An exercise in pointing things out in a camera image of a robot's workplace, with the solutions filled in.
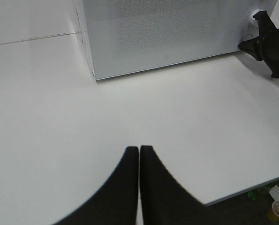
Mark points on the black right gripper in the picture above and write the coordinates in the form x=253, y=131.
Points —
x=266, y=45

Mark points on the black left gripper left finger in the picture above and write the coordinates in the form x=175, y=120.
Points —
x=115, y=203

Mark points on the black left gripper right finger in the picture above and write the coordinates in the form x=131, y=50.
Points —
x=164, y=201

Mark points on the white timer knob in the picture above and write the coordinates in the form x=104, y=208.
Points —
x=252, y=19

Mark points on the white microwave door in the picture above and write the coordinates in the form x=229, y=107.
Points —
x=158, y=35

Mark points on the green bottle on floor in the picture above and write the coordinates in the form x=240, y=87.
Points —
x=252, y=195

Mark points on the white box on floor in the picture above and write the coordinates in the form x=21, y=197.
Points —
x=274, y=192

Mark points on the yellow paper cup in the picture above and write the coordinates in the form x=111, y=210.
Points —
x=273, y=213

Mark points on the white microwave oven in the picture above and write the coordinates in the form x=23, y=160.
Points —
x=85, y=35

